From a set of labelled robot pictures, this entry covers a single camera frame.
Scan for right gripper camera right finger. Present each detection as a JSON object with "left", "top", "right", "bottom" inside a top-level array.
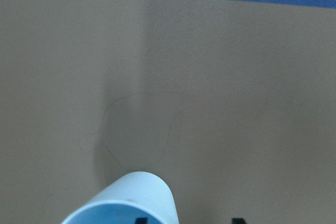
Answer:
[{"left": 231, "top": 218, "right": 246, "bottom": 224}]

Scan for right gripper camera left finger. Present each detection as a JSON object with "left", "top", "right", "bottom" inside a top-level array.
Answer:
[{"left": 134, "top": 217, "right": 148, "bottom": 224}]

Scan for light blue plastic cup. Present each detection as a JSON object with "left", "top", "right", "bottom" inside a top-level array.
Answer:
[{"left": 63, "top": 172, "right": 179, "bottom": 223}]

